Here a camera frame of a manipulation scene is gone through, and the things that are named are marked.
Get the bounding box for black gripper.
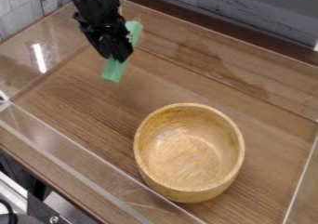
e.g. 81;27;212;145
71;0;132;62

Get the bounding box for green rectangular block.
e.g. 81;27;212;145
102;20;144;83

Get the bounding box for brown wooden bowl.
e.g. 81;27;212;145
132;103;246;204

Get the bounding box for clear acrylic tray walls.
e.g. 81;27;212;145
0;0;318;224

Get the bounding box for black metal table bracket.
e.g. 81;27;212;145
27;199;72;224

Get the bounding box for black cable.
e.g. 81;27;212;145
0;199;17;224

